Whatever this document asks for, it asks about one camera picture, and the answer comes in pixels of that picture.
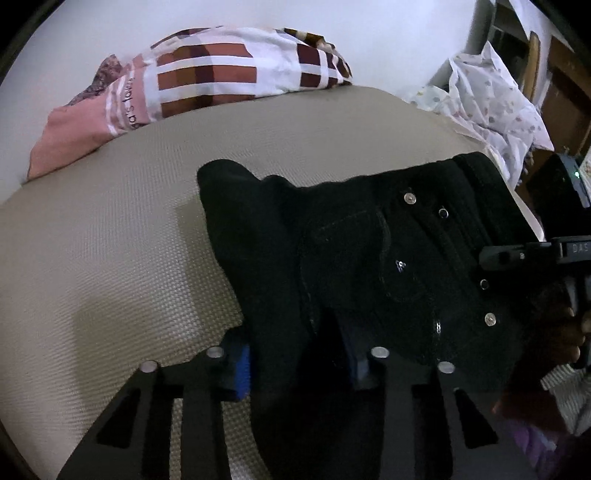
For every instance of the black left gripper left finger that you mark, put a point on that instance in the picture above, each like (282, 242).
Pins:
(163, 413)

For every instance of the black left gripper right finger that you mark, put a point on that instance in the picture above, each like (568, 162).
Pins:
(406, 423)

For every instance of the black pants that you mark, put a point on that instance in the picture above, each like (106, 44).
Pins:
(395, 256)

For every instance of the person's right hand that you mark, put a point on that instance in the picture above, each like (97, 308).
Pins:
(574, 334)

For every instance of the white floral crumpled sheet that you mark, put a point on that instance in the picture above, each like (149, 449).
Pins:
(486, 102)

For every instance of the beige woven mattress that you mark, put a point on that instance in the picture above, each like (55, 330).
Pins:
(106, 263)

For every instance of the dark wooden bed frame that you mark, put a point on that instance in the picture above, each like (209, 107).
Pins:
(533, 42)

